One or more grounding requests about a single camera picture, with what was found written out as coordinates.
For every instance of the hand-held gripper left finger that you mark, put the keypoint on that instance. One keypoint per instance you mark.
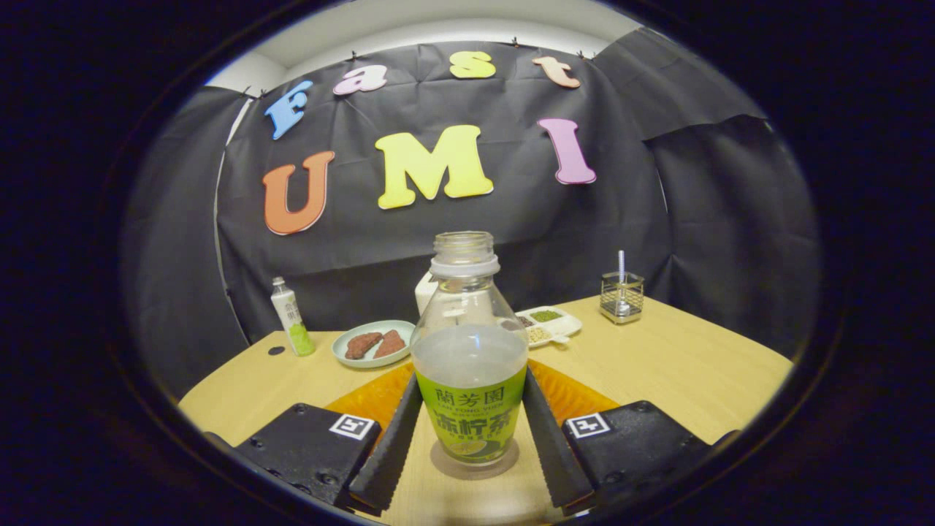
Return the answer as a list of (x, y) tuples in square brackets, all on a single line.
[(391, 453)]

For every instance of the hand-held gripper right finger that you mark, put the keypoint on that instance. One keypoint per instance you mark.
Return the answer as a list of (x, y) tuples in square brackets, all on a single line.
[(555, 453)]

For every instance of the round brown coaster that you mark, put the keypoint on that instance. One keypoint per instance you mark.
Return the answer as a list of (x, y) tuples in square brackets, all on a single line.
[(475, 473)]

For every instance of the clear juice bottle green label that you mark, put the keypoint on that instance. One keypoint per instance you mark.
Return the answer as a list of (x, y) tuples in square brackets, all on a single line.
[(467, 409)]

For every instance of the small white green bottle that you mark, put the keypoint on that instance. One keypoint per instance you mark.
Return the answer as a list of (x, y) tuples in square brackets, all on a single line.
[(292, 321)]

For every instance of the brown meat piece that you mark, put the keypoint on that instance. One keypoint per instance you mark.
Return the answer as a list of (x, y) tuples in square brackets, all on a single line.
[(361, 345), (391, 343)]

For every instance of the white divided tray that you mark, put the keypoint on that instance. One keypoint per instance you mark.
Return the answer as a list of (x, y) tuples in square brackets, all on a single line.
[(566, 325)]

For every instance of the pale green plate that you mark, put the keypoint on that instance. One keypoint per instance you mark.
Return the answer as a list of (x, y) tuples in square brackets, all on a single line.
[(376, 325)]

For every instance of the wooden table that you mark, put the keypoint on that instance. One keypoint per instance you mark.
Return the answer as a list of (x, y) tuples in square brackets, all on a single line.
[(657, 365)]

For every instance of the cream toaster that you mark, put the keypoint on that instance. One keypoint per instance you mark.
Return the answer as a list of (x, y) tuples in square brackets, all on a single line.
[(424, 292)]

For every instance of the white straw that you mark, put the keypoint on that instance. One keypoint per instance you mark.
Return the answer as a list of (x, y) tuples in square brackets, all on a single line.
[(621, 263)]

